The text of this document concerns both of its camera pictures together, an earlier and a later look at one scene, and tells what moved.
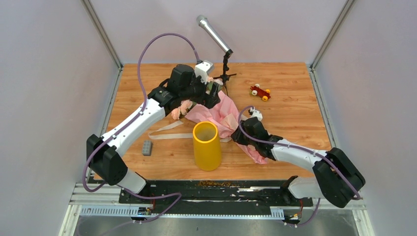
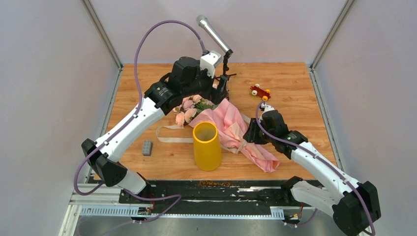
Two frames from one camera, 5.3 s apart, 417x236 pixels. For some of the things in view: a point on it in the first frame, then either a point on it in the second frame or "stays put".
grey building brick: (147, 148) stays put
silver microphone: (204, 22) stays put
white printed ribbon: (153, 136) -> (189, 140)
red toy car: (264, 94) stays put
